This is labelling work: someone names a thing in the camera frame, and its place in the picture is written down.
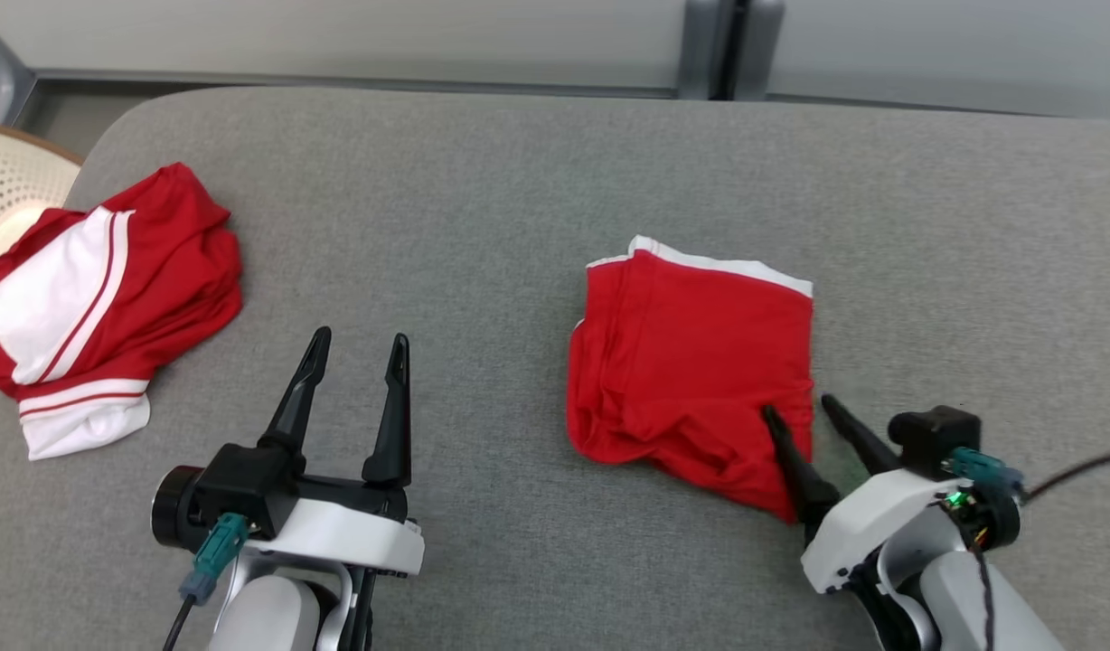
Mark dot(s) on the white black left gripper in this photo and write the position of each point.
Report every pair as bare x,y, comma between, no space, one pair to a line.
356,538

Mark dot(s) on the cream perforated laundry basket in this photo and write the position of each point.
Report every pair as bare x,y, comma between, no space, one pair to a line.
13,172

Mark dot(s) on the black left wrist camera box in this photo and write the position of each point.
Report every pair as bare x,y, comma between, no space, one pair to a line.
243,488

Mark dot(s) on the red white Bulls shorts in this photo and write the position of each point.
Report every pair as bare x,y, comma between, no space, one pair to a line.
691,362

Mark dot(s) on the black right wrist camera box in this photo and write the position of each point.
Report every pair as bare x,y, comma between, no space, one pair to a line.
935,438

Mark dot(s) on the grey partition post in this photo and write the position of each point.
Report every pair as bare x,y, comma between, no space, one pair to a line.
758,45
704,45

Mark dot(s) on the red white Bulls jersey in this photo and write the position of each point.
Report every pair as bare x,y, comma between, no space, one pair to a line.
175,262

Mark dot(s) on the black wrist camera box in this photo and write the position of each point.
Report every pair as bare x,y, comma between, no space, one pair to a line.
935,438
243,488

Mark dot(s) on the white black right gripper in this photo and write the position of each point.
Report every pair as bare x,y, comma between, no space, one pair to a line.
880,520

